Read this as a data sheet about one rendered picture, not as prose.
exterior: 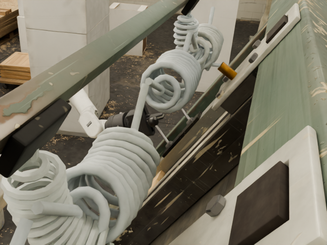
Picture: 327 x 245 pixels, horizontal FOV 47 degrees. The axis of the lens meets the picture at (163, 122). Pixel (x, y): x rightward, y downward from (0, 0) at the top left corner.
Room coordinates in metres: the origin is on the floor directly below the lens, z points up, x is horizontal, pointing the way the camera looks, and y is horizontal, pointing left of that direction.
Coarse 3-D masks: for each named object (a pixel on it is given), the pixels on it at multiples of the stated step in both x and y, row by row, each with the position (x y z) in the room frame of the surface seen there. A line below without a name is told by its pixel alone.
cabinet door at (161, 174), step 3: (162, 171) 1.02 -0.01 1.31; (159, 174) 1.01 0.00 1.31; (162, 174) 1.01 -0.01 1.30; (156, 177) 1.00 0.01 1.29; (159, 177) 0.99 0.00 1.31; (162, 177) 1.00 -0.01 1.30; (153, 180) 1.01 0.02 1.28; (156, 180) 0.97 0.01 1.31; (159, 180) 0.98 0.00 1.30; (153, 183) 0.97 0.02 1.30; (156, 183) 0.96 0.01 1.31; (153, 186) 0.94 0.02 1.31; (150, 189) 0.94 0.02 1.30
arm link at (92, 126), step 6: (84, 108) 1.25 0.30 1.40; (90, 108) 1.23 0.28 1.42; (84, 114) 1.20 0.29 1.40; (90, 114) 1.20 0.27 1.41; (96, 114) 1.27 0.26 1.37; (78, 120) 1.21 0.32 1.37; (84, 120) 1.19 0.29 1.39; (90, 120) 1.18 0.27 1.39; (96, 120) 1.18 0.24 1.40; (84, 126) 1.18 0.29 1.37; (90, 126) 1.17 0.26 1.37; (96, 126) 1.16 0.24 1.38; (102, 126) 1.17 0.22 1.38; (90, 132) 1.15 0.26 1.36; (96, 132) 1.14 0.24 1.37; (96, 138) 1.15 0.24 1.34
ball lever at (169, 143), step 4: (152, 116) 1.13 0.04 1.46; (148, 120) 1.11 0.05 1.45; (152, 120) 1.11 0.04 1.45; (156, 120) 1.11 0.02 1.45; (148, 124) 1.11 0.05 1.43; (152, 124) 1.10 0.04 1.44; (156, 124) 1.11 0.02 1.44; (156, 128) 1.10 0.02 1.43; (160, 132) 1.08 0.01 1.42; (164, 136) 1.07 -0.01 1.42; (168, 144) 1.04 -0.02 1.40
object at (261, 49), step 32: (192, 0) 0.57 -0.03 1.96; (288, 32) 0.52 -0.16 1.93; (224, 64) 0.59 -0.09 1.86; (256, 64) 0.53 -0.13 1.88; (224, 96) 0.54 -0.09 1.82; (224, 128) 0.56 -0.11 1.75; (192, 160) 0.57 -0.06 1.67; (224, 160) 0.56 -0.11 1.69; (160, 192) 0.58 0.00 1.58; (192, 192) 0.57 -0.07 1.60; (160, 224) 0.58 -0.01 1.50
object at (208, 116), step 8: (208, 112) 1.00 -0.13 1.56; (216, 112) 0.99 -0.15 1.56; (200, 120) 1.00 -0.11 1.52; (208, 120) 1.00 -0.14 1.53; (216, 120) 0.99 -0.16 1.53; (192, 128) 1.01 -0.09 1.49; (200, 128) 1.00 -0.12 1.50; (208, 128) 1.00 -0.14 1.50; (184, 136) 1.01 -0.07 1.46; (192, 136) 1.01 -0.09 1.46; (200, 136) 1.00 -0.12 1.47; (176, 144) 1.02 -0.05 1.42; (184, 144) 1.01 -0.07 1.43; (192, 144) 1.01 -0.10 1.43; (176, 152) 1.02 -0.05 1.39; (184, 152) 1.01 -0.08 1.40; (160, 160) 1.05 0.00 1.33; (168, 160) 1.02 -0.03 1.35; (176, 160) 1.02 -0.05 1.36; (160, 168) 1.03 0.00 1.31; (168, 168) 1.02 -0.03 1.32
